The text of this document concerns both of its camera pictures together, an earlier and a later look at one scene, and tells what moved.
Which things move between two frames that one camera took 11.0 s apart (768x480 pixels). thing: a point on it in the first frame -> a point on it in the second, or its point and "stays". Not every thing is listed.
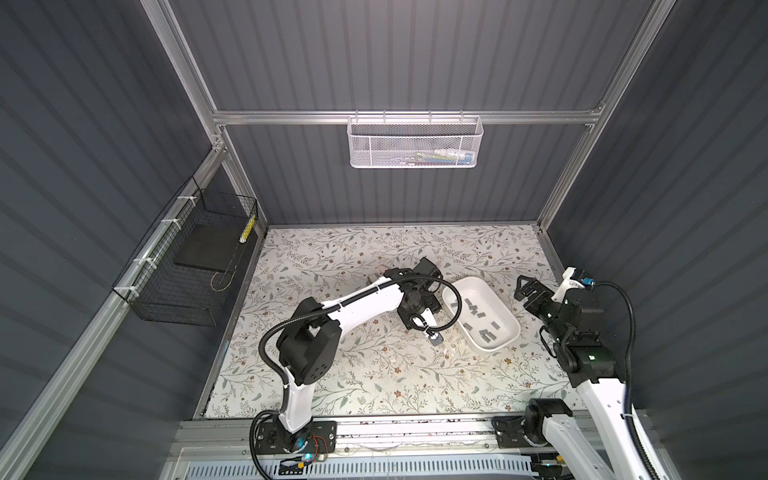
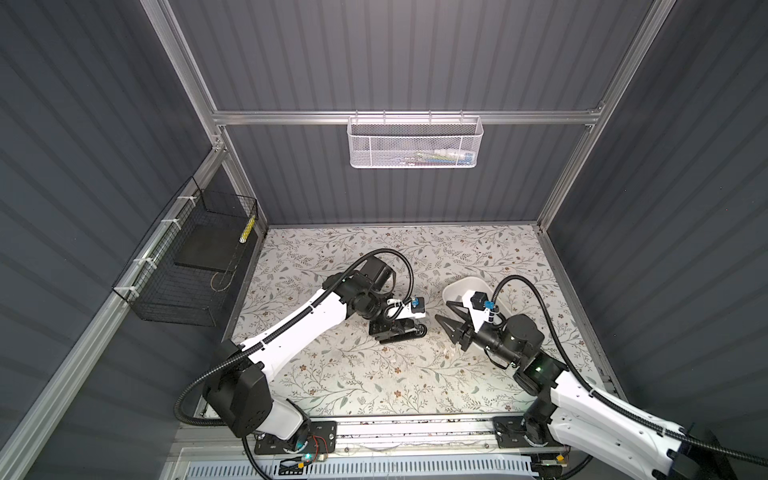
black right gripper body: (547, 310) -> (491, 339)
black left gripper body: (425, 299) -> (376, 309)
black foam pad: (210, 247) stays
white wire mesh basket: (415, 141) stays
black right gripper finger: (528, 288) -> (454, 328)
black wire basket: (179, 268) stays
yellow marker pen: (244, 236) stays
